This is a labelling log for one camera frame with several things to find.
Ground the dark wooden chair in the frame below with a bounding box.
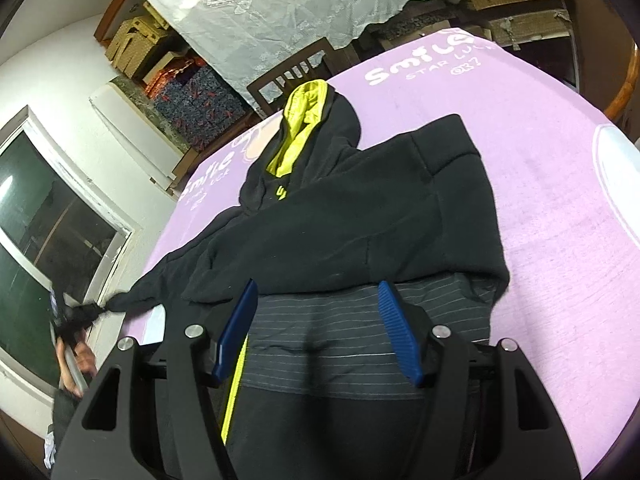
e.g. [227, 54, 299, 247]
[246, 38, 335, 117]

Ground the black hoodie with yellow lining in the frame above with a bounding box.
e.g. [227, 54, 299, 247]
[52, 81, 509, 479]

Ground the dark patterned folded blanket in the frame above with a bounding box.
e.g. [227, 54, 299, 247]
[145, 56, 250, 152]

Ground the window with white frame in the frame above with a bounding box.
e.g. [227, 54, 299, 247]
[1, 107, 132, 396]

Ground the pink printed bed sheet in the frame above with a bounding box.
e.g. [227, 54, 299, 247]
[119, 27, 640, 480]

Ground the cardboard boxes stack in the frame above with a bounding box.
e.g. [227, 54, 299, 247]
[105, 0, 176, 80]

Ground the orange wooden chair frame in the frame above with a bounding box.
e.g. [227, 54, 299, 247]
[604, 44, 640, 122]

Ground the person's left hand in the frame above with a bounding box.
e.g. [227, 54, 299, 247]
[55, 334, 98, 398]

